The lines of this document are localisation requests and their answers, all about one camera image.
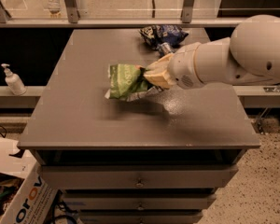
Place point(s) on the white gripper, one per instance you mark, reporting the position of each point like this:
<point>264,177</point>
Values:
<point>181,66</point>

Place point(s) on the white cardboard box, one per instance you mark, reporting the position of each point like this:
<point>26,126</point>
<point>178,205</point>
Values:
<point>34,197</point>

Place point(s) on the middle drawer knob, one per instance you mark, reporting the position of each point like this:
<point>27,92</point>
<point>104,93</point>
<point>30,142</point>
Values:
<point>140,207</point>

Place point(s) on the redbull can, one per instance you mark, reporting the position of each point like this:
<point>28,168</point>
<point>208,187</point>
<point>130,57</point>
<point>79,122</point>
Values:
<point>164,49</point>

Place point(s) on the grey drawer cabinet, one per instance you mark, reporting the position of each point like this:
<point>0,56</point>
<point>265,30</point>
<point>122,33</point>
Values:
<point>184,144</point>

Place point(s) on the drawer knob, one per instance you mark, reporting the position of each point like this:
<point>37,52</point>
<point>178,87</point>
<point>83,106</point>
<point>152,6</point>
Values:
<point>139,183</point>
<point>140,207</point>

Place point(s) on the green jalapeno chip bag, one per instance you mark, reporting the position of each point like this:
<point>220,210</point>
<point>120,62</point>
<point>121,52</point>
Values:
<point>127,83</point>

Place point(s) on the top drawer knob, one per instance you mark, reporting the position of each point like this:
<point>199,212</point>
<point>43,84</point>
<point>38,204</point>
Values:
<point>139,183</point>

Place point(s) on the blue chip bag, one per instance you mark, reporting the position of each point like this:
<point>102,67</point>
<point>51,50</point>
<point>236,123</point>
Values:
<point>155,35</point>

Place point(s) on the grey metal railing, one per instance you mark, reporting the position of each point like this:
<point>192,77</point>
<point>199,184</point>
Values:
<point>133,13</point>

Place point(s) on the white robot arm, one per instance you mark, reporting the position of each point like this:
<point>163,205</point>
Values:
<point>250,56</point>

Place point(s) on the white pump bottle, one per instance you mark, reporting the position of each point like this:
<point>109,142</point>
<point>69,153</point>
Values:
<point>13,81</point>

